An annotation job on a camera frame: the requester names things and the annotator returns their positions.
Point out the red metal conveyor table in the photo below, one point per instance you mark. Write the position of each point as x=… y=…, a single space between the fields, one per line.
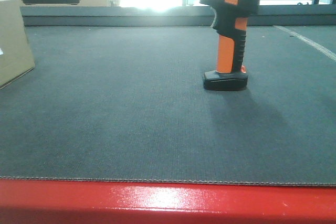
x=102 y=201

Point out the brown cardboard package box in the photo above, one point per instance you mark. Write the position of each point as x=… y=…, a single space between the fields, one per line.
x=16 y=56

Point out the dark grey conveyor belt mat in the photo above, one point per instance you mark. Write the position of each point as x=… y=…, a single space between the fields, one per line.
x=128 y=104

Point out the orange black barcode scanner gun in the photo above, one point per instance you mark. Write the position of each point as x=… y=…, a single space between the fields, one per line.
x=230 y=22

